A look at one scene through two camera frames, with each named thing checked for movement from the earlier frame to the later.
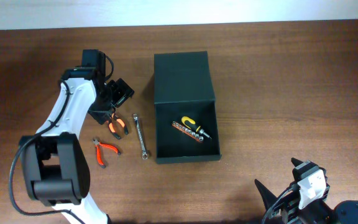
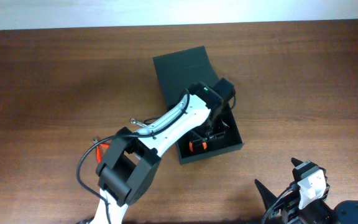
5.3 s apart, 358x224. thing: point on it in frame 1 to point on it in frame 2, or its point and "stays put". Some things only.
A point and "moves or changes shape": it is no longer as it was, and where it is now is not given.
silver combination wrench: x=145 y=155 moves or changes shape
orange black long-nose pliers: x=114 y=117 to x=197 y=145
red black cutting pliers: x=97 y=146 stays put
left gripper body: x=117 y=94 to x=212 y=130
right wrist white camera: x=312 y=188 stays put
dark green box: x=183 y=87 moves or changes shape
